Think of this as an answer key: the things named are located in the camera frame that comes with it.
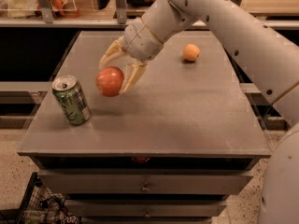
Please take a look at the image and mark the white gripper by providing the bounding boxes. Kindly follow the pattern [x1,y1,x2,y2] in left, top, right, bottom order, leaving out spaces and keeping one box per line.
[98,18,164,94]

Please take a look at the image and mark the red apple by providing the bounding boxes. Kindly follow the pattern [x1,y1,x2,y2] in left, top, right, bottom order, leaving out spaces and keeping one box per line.
[95,66,124,97]

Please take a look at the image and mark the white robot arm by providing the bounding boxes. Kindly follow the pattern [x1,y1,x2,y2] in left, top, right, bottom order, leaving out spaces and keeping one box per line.
[99,0,299,224]

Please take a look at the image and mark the green soda can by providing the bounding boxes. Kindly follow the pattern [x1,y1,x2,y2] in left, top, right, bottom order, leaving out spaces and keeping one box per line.
[52,75,91,125]

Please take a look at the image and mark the orange fruit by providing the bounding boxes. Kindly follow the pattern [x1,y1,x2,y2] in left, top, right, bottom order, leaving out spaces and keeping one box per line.
[182,44,200,62]

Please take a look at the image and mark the grey drawer cabinet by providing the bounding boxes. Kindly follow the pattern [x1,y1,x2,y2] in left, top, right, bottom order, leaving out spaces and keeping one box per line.
[18,31,270,224]

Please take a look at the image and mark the metal shelf rack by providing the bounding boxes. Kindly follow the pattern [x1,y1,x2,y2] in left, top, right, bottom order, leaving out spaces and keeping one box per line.
[0,0,299,28]

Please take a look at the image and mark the clear plastic bin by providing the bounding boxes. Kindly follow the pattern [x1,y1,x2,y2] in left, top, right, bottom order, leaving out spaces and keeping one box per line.
[0,0,79,18]

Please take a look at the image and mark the black wire basket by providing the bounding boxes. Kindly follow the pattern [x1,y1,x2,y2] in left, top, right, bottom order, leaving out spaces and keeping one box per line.
[14,172,81,224]

